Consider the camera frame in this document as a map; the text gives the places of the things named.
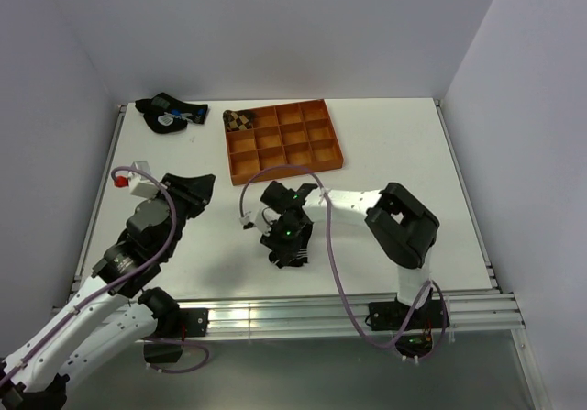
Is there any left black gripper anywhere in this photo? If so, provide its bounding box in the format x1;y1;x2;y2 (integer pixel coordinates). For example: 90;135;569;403
150;172;216;258

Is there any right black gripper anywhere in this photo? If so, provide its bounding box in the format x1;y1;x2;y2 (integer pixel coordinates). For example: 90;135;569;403
260;216;305;266

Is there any black white striped sock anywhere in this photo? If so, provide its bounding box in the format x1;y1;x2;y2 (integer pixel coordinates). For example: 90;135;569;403
268;247;308;269

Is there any brown yellow argyle sock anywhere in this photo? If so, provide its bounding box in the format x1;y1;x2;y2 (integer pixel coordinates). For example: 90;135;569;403
222;110;256;132

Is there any orange compartment tray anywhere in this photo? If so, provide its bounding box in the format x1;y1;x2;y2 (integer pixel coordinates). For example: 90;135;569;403
225;99;344;186

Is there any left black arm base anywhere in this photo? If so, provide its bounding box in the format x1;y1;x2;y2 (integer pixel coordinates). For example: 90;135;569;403
176;307;209;339

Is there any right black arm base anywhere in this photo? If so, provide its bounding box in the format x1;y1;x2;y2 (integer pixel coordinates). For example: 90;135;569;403
365;300;450;331

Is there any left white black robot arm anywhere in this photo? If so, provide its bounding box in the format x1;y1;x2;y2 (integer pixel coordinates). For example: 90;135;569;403
1;167;216;409

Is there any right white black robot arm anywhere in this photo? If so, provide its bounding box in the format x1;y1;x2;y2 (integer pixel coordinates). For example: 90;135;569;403
254;181;439;327

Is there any black blue sock pile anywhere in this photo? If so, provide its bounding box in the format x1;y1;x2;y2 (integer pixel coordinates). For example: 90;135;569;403
135;93;209;135

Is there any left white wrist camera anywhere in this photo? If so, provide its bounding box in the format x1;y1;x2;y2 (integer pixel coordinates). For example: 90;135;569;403
114;161;159;199

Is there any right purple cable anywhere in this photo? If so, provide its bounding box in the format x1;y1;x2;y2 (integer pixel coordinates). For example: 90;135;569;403
238;165;450;361

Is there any aluminium front rail frame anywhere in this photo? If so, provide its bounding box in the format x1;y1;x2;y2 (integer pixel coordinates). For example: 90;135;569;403
179;290;526;341

